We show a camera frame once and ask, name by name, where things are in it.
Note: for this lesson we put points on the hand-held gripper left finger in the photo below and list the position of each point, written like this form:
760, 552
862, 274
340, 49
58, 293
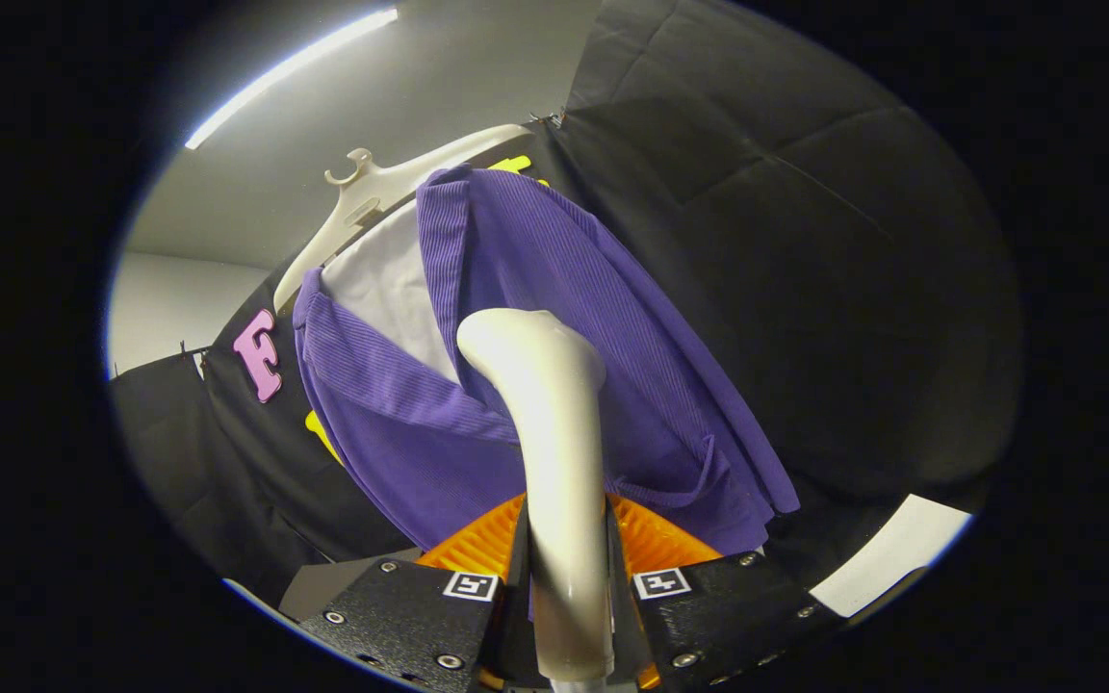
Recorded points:
516, 606

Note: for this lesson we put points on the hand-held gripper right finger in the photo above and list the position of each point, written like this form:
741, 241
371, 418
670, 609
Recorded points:
620, 606

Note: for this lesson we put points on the white garment steamer head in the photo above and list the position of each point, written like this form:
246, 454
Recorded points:
554, 423

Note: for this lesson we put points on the white clothes hanger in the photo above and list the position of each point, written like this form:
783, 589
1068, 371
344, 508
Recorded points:
362, 197

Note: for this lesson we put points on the grey cabinet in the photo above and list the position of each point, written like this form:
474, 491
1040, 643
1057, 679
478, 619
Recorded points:
323, 582

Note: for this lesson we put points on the black backdrop cloth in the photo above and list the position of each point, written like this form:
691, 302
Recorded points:
805, 241
266, 452
179, 452

